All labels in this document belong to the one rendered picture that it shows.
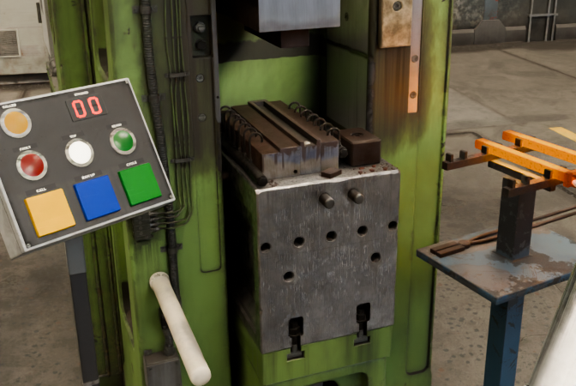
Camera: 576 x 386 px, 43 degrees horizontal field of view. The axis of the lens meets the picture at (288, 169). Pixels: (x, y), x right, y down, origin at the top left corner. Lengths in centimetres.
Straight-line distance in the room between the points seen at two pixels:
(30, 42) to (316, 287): 549
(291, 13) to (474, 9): 698
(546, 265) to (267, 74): 95
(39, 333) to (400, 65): 177
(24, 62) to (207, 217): 531
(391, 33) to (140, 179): 79
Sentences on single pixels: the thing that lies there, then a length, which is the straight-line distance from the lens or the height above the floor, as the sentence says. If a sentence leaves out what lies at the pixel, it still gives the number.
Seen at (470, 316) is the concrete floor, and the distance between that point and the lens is 305.
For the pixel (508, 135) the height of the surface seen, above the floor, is 94.
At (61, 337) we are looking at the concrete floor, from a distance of 300.
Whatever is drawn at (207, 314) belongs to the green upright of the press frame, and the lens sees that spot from 206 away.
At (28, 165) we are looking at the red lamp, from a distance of 145.
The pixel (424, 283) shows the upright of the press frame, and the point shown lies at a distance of 232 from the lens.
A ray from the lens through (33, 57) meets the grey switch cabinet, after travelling 710.
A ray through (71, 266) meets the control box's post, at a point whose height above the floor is 82.
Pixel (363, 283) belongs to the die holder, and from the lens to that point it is 194.
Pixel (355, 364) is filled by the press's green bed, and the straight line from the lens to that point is 208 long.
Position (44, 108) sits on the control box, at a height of 118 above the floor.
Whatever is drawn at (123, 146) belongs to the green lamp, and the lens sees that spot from 154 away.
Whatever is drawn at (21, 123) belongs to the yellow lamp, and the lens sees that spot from 147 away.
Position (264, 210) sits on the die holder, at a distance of 174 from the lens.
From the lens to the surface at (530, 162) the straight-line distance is 189.
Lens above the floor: 155
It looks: 20 degrees down
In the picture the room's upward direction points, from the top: 1 degrees counter-clockwise
